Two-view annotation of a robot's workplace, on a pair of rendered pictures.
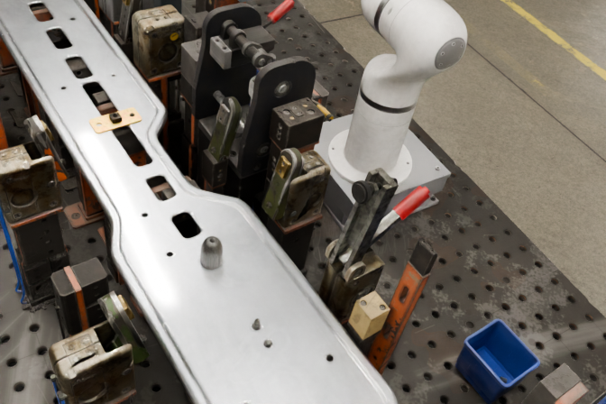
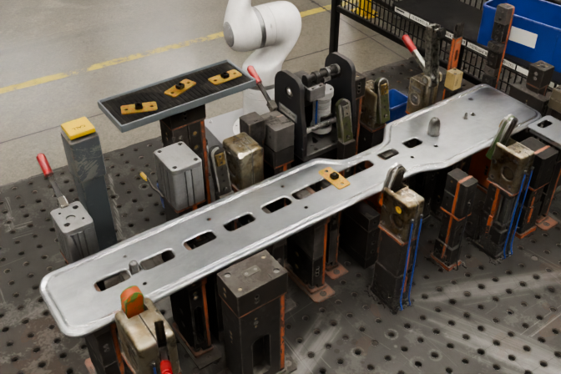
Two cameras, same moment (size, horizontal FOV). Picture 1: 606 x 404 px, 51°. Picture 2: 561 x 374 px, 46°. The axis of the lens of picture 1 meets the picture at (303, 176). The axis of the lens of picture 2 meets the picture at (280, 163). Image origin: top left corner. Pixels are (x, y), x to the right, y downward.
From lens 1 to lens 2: 180 cm
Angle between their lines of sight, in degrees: 60
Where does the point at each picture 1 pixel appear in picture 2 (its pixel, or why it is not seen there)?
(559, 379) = (504, 6)
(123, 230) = (427, 163)
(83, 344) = (516, 149)
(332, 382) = (482, 98)
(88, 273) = (459, 174)
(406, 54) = (294, 33)
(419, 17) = (285, 12)
